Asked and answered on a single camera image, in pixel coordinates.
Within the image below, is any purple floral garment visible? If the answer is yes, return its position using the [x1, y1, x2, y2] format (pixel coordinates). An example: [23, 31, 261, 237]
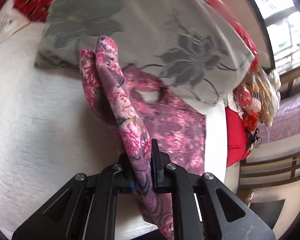
[80, 36, 206, 239]

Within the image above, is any red cloth at bedside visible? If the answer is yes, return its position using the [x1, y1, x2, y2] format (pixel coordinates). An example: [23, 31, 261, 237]
[225, 107, 249, 167]

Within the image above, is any wooden bench with purple cushion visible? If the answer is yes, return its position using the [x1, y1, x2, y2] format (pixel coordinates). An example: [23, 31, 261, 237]
[237, 77, 300, 200]

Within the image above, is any doll in plastic bag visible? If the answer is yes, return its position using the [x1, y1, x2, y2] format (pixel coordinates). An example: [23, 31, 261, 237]
[234, 66, 281, 132]

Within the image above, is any white quilted bed cover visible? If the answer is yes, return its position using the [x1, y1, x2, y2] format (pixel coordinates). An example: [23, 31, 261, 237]
[0, 22, 228, 240]

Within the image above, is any window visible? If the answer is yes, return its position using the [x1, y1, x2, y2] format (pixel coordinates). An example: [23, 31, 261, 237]
[254, 0, 300, 75]

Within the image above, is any grey floral pillow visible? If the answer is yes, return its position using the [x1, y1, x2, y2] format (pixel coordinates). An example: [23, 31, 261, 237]
[36, 0, 255, 108]

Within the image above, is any white embroidered cloth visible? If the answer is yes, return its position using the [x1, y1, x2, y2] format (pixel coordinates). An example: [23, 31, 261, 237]
[0, 0, 30, 44]

